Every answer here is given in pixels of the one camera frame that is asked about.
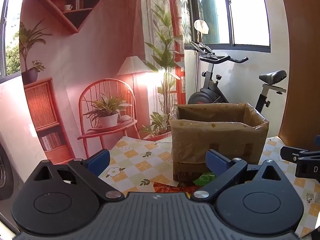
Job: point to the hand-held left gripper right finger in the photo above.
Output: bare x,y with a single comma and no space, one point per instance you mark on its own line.
215,163

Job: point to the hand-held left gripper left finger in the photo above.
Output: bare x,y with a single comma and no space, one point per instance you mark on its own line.
99,159

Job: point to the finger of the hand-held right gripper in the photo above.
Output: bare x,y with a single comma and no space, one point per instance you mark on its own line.
292,154
317,143

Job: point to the green snack packet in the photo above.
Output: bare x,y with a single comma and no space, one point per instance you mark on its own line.
203,178

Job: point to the plastic-lined cardboard box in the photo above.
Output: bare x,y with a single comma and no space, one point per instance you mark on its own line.
215,137

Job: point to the red snack packet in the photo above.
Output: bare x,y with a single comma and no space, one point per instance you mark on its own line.
167,187

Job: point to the small metal clip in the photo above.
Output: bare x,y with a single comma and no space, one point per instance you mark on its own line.
310,197

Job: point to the floral checkered tablecloth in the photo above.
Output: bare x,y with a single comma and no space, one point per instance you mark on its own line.
135,160

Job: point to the black exercise bike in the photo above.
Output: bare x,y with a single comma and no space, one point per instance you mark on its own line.
211,95

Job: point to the wooden board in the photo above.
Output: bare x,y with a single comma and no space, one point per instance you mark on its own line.
302,67

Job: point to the dark round wheel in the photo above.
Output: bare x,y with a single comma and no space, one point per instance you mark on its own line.
6,172

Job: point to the floor stand with white cover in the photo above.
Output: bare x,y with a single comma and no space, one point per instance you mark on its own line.
201,26

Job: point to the dark framed window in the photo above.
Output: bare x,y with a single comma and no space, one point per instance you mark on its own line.
247,12
11,30

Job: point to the printed wall backdrop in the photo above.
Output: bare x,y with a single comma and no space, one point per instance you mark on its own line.
100,62

